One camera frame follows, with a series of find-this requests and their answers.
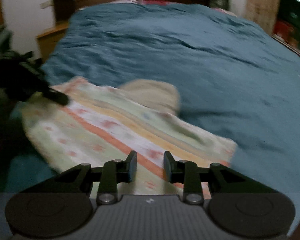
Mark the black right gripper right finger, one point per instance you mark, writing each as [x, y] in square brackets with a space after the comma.
[219, 178]

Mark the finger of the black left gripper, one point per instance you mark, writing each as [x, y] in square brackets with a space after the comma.
[55, 96]

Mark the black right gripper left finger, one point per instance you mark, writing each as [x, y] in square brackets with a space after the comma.
[80, 179]

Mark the colourful patterned children's garment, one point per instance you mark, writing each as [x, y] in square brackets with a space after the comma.
[102, 123]

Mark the wooden bedside table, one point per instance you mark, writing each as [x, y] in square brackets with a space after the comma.
[48, 40]

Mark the teal bed blanket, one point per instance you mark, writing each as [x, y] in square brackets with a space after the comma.
[231, 80]

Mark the beige left curtain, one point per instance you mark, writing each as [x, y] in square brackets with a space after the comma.
[263, 13]

